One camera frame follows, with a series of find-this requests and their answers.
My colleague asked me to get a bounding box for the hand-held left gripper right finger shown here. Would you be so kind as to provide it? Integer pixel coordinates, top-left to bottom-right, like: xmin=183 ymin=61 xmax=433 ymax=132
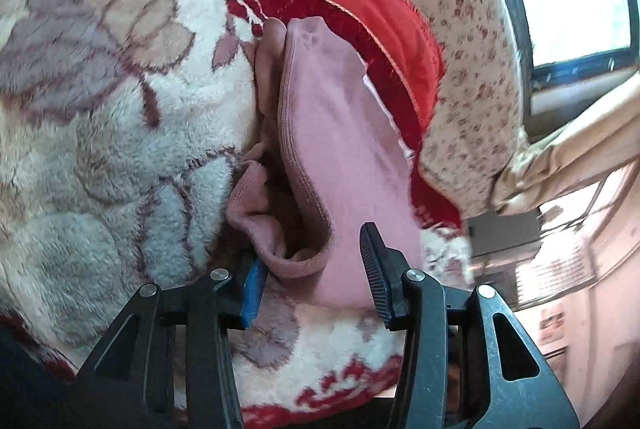
xmin=359 ymin=222 xmax=581 ymax=429

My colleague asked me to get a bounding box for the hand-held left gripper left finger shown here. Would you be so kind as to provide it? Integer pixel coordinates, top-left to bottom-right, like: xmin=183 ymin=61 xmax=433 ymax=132
xmin=75 ymin=259 xmax=268 ymax=429

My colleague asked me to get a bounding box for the pink small garment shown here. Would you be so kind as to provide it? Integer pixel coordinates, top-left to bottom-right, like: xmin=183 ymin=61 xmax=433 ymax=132
xmin=225 ymin=16 xmax=426 ymax=310

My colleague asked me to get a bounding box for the dark grey box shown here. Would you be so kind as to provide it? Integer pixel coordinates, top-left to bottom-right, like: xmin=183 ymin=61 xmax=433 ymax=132
xmin=465 ymin=209 xmax=543 ymax=260

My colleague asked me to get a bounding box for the beige curtain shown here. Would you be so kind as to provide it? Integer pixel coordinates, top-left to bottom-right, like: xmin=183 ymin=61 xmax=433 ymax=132
xmin=490 ymin=74 xmax=640 ymax=215

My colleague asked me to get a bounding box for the red and white fleece blanket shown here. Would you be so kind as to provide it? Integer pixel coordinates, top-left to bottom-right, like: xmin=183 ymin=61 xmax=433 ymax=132
xmin=0 ymin=0 xmax=476 ymax=425

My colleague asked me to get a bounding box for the red ruffled cloth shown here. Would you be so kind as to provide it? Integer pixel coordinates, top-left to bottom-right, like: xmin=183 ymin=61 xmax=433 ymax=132
xmin=292 ymin=0 xmax=446 ymax=145

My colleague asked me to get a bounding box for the small wall poster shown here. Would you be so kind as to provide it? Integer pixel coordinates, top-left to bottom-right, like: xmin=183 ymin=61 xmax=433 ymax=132
xmin=537 ymin=309 xmax=568 ymax=345

